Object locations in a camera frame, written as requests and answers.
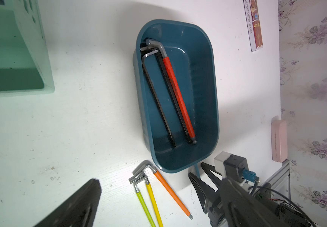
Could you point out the dark teal storage box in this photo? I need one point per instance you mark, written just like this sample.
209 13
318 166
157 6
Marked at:
191 54

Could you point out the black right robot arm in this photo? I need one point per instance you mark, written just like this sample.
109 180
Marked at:
287 210

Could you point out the green plastic desk organizer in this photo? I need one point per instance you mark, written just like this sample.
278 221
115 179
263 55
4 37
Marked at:
24 61

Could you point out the aluminium mounting rail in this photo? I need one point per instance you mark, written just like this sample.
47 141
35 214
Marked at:
280 181

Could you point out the large black hex key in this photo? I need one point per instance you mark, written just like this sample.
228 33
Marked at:
166 79

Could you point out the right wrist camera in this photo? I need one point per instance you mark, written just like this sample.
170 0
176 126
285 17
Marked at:
234 167

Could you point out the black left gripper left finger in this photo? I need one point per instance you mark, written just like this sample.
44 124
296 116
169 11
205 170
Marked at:
79 210

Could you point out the thin black hex key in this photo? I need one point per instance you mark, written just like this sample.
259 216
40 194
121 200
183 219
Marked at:
146 52

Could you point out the pink pencil case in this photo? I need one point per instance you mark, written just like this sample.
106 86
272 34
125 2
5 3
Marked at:
279 141

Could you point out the blue handled hex key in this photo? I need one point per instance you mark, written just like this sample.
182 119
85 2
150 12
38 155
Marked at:
197 172

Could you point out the red handled hex key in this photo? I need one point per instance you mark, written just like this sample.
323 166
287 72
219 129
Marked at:
175 88

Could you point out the orange handled hex key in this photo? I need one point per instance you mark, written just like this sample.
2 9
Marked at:
146 164

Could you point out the yellow handled hex key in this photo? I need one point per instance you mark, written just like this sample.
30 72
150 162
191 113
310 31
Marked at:
157 213

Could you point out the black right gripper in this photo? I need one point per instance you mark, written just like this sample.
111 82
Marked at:
210 201

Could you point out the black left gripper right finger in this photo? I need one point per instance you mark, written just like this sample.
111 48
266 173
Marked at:
243 210

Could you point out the green handled hex key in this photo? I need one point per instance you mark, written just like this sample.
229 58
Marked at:
135 182

